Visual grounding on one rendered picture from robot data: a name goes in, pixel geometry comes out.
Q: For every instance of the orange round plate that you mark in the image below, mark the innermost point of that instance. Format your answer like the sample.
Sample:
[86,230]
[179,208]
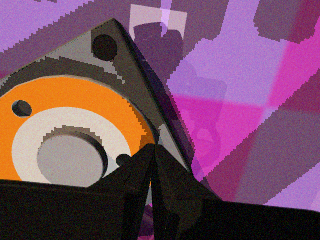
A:
[67,103]

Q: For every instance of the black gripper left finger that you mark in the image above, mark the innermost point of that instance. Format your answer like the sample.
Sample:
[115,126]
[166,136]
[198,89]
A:
[110,209]

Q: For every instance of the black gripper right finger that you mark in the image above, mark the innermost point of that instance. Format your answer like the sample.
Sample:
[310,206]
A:
[184,209]

